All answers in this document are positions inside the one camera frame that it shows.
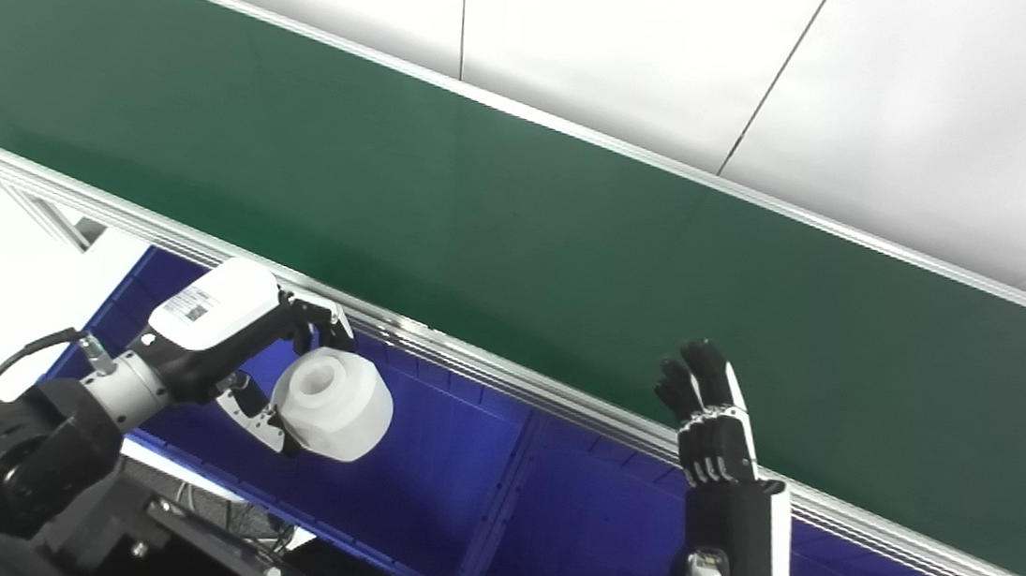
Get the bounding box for blue plastic bin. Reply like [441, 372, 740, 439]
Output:
[465, 407, 1024, 576]
[25, 235, 554, 576]

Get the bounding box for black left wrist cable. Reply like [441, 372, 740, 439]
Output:
[0, 319, 121, 466]

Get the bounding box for white cylindrical plastic part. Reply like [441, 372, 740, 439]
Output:
[264, 344, 400, 468]

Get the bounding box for green conveyor belt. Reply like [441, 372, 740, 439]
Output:
[0, 0, 1026, 576]

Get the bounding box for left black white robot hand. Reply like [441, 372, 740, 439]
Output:
[117, 247, 365, 462]

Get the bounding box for black robot body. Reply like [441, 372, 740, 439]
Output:
[29, 454, 419, 576]

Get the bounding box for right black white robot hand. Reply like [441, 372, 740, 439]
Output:
[635, 334, 815, 576]

